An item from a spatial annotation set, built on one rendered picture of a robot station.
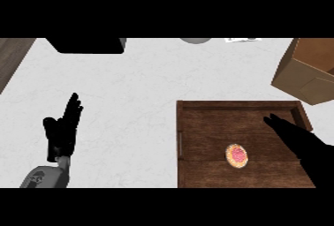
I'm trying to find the brown cardboard box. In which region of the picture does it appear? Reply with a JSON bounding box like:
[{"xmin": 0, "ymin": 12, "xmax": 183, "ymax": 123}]
[{"xmin": 270, "ymin": 38, "xmax": 334, "ymax": 106}]

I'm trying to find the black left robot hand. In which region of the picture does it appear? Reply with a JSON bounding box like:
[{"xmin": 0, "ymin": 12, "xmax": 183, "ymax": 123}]
[{"xmin": 41, "ymin": 92, "xmax": 84, "ymax": 163}]

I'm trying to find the brown wooden tray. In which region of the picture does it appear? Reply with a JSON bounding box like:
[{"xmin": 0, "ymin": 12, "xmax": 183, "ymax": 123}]
[{"xmin": 174, "ymin": 100, "xmax": 317, "ymax": 189}]

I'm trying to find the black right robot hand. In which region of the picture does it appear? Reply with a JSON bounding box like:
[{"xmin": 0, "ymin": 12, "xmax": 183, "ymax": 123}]
[{"xmin": 261, "ymin": 113, "xmax": 334, "ymax": 189}]

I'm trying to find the grey round object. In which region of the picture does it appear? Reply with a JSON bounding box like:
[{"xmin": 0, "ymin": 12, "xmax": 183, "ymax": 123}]
[{"xmin": 178, "ymin": 38, "xmax": 214, "ymax": 45}]

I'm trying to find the dark wooden panel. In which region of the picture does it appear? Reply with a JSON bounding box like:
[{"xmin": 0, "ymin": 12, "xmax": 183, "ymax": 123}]
[{"xmin": 0, "ymin": 38, "xmax": 38, "ymax": 95}]

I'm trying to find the white flat paper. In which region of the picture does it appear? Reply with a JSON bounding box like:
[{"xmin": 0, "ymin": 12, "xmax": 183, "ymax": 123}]
[{"xmin": 224, "ymin": 38, "xmax": 262, "ymax": 43}]

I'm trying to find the black box appliance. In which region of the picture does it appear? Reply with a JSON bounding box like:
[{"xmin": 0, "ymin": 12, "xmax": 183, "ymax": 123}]
[{"xmin": 45, "ymin": 38, "xmax": 128, "ymax": 55}]

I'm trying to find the pink frosted cupcake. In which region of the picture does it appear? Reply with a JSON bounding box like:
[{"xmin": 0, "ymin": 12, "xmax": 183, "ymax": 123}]
[{"xmin": 224, "ymin": 143, "xmax": 249, "ymax": 170}]

